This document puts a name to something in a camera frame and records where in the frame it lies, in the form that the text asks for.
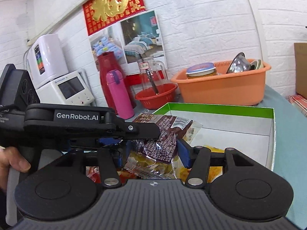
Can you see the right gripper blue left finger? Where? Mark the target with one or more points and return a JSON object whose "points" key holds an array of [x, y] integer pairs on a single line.
{"points": [[117, 149]]}

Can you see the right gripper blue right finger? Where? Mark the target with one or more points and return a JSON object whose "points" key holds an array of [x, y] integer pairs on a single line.
{"points": [[186, 153]]}

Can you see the brown printed snack bag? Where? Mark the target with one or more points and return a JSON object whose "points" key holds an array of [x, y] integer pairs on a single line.
{"points": [[171, 128]]}

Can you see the clear yellow puffs bag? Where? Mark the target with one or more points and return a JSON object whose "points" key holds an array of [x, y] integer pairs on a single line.
{"points": [[148, 168]]}

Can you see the yellow biscuit bag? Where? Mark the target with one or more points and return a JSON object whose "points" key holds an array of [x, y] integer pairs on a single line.
{"points": [[207, 166]]}

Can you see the person's left hand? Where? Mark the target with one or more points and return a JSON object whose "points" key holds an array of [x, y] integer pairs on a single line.
{"points": [[11, 157]]}

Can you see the pink thermos bottle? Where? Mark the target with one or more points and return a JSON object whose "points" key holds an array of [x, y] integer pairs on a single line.
{"points": [[119, 94]]}

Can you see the red plastic basin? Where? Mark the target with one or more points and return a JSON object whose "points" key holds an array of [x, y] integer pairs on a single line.
{"points": [[152, 101]]}

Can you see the white screen appliance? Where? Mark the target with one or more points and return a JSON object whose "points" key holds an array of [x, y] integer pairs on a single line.
{"points": [[68, 89]]}

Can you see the white water purifier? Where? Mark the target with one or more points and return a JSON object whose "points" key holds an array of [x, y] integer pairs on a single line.
{"points": [[46, 60]]}

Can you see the green cardboard box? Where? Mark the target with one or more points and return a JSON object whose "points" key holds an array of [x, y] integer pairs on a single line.
{"points": [[249, 129]]}

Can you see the red thermos jug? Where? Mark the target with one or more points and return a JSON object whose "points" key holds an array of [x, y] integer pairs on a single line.
{"points": [[107, 62]]}

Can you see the blue lidded container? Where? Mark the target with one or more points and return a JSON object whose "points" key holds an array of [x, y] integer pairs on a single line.
{"points": [[201, 70]]}

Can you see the clear glass pitcher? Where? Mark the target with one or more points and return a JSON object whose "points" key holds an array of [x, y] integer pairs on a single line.
{"points": [[152, 74]]}

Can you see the orange plastic tub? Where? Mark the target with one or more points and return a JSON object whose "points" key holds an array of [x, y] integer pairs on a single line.
{"points": [[246, 88]]}

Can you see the steel bowl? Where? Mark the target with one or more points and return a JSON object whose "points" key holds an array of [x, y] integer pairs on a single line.
{"points": [[239, 64]]}

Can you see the teal patterned tablecloth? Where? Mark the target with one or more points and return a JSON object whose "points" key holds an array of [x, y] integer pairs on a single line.
{"points": [[290, 156]]}

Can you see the red fu calendar poster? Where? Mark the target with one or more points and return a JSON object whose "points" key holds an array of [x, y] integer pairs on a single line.
{"points": [[125, 28]]}

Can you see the brown cardboard box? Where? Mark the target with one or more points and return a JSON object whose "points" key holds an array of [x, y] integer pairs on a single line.
{"points": [[301, 69]]}

